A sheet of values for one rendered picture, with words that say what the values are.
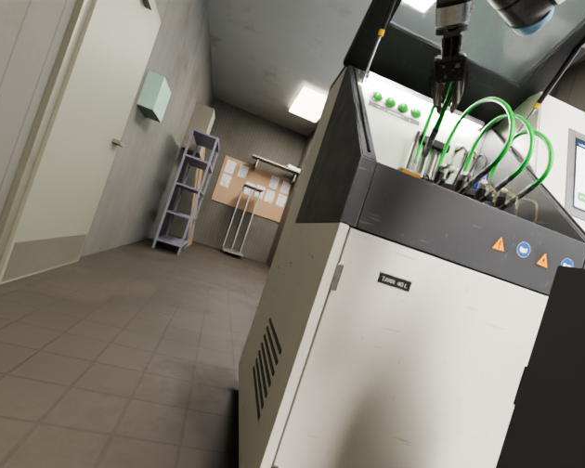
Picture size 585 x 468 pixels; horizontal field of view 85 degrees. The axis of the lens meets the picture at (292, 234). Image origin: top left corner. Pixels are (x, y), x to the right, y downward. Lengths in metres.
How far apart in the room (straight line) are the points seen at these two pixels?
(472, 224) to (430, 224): 0.11
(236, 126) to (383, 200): 7.52
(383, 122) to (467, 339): 0.88
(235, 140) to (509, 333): 7.55
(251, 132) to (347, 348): 7.60
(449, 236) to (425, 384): 0.36
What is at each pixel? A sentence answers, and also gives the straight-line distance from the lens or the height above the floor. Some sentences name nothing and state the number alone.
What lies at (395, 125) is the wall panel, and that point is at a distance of 1.45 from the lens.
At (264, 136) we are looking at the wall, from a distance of 8.20.
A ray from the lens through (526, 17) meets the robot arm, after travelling 0.97.
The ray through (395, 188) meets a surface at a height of 0.91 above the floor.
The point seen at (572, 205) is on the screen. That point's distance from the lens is 1.50.
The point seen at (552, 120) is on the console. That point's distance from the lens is 1.60.
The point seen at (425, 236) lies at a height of 0.83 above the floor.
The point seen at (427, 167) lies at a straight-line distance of 1.45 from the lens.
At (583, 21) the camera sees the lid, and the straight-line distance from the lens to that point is 1.57.
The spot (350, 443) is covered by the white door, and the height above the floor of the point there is 0.31.
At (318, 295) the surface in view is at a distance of 0.74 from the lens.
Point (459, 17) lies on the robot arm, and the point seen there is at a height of 1.32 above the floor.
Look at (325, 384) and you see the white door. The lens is 0.81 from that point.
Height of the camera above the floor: 0.71
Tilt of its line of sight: 1 degrees up
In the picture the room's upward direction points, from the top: 18 degrees clockwise
